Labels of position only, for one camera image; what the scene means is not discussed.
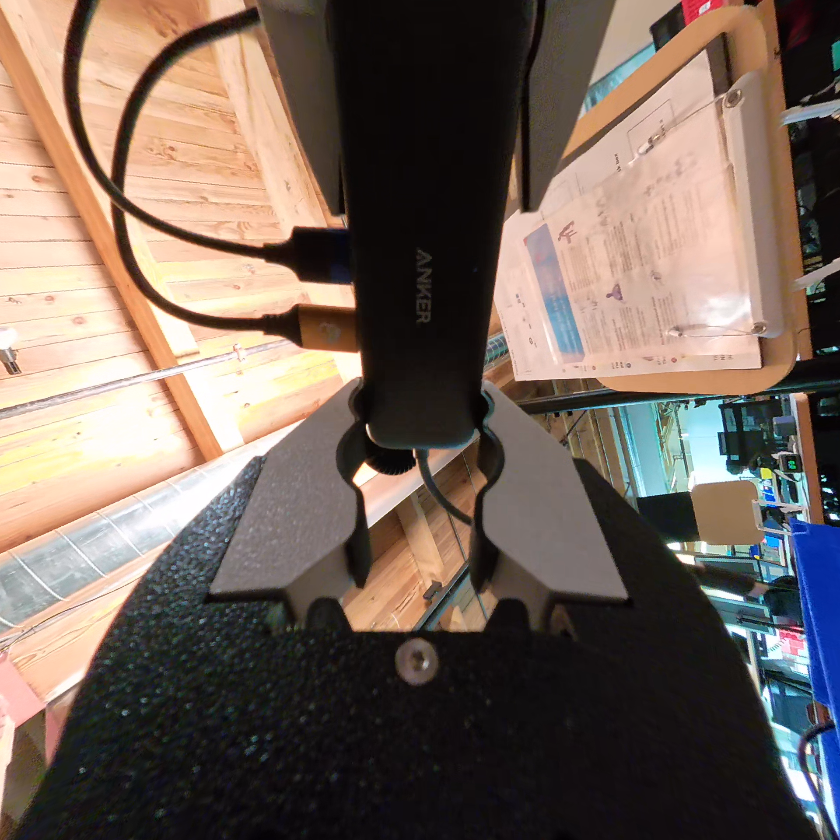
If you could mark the black usb hub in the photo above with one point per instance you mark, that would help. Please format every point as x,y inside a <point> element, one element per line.
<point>426,197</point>

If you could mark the metal conduit pipe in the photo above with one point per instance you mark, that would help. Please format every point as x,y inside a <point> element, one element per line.
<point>131,379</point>

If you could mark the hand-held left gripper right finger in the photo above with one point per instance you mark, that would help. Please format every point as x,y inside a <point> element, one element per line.
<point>551,525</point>

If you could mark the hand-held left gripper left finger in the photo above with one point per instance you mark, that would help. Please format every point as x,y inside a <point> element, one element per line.
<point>289,525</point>

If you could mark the silver air duct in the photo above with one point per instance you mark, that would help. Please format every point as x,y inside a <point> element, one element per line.
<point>65,571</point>

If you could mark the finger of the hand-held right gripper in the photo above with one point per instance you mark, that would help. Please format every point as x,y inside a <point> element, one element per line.
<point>564,79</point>
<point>302,79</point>

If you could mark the blue plastic bin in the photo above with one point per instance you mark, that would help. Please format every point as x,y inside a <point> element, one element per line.
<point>820,590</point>

